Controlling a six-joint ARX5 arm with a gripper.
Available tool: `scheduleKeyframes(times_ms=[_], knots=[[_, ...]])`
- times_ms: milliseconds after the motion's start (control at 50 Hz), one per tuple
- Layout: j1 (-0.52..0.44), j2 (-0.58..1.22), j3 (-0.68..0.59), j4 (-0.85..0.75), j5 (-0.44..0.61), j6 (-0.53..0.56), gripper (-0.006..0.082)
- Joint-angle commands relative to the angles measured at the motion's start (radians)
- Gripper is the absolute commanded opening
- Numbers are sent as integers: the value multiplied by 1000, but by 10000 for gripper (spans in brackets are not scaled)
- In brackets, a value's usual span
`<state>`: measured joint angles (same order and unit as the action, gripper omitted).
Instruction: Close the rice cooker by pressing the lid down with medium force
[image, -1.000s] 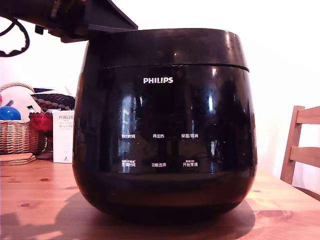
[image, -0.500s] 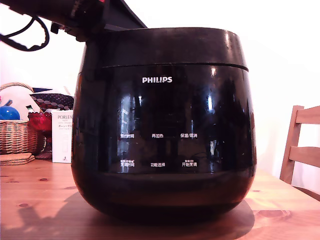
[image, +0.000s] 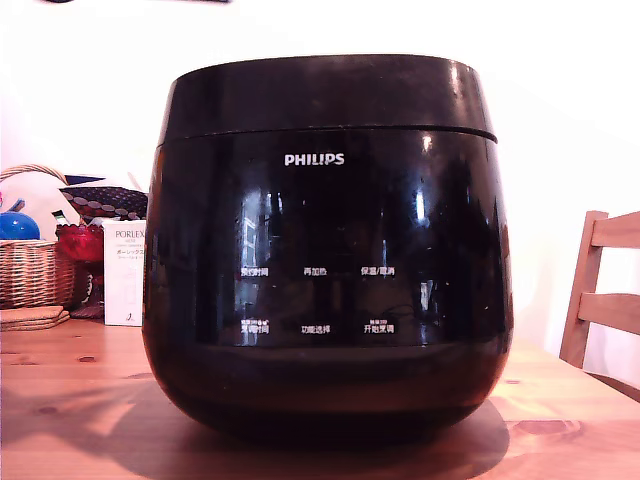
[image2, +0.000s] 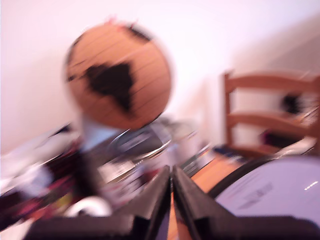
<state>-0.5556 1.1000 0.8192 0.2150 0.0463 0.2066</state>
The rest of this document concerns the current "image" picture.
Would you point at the cork coaster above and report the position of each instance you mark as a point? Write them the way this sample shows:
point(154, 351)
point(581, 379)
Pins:
point(34, 325)
point(30, 312)

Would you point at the green milk sachet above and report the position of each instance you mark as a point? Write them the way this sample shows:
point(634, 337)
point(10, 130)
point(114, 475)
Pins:
point(59, 219)

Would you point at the black rice cooker lid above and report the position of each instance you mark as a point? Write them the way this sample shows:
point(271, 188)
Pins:
point(325, 95)

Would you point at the white Porlex box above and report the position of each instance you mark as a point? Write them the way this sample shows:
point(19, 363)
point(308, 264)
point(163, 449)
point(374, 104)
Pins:
point(124, 280)

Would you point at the navy patterned bag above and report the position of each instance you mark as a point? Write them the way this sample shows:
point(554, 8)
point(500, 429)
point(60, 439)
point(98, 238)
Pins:
point(107, 199)

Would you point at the wooden chair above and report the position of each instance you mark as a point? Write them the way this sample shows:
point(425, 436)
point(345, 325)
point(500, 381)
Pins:
point(600, 300)

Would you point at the black Philips rice cooker body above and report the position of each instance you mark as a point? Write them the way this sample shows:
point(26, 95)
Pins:
point(325, 240)

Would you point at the blue ball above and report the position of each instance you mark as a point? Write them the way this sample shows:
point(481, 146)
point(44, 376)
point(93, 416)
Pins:
point(16, 226)

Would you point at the woven wicker basket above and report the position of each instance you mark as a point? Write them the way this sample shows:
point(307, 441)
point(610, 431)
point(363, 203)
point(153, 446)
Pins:
point(30, 275)

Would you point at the red glass bowl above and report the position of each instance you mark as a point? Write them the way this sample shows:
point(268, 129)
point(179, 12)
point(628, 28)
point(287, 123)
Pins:
point(80, 246)

